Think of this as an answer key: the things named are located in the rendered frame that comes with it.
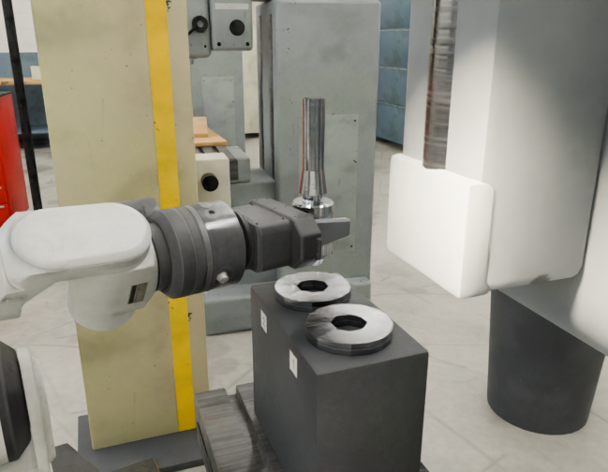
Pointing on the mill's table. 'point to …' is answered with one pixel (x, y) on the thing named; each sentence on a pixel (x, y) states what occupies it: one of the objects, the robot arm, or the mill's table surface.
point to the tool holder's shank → (313, 151)
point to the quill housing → (607, 165)
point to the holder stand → (335, 377)
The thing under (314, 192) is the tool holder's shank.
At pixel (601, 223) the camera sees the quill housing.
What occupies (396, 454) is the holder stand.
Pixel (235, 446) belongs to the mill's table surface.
